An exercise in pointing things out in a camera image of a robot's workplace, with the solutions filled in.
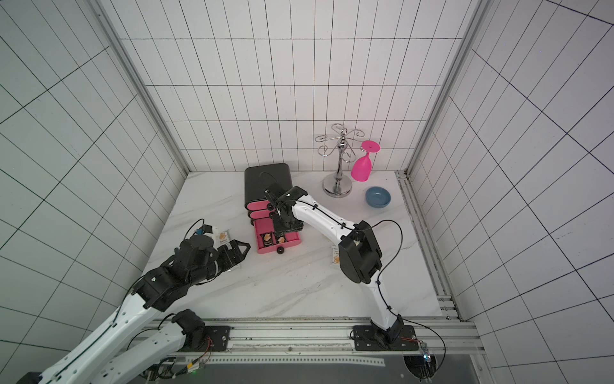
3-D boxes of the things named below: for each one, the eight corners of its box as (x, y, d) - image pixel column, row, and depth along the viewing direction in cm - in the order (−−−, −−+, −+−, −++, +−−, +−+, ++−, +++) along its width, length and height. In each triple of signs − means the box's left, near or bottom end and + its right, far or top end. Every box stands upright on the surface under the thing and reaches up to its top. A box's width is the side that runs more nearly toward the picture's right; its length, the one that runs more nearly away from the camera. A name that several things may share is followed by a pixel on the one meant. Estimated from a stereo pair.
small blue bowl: (367, 208, 109) (369, 202, 105) (364, 192, 115) (365, 186, 112) (389, 208, 109) (392, 202, 105) (385, 192, 115) (387, 186, 112)
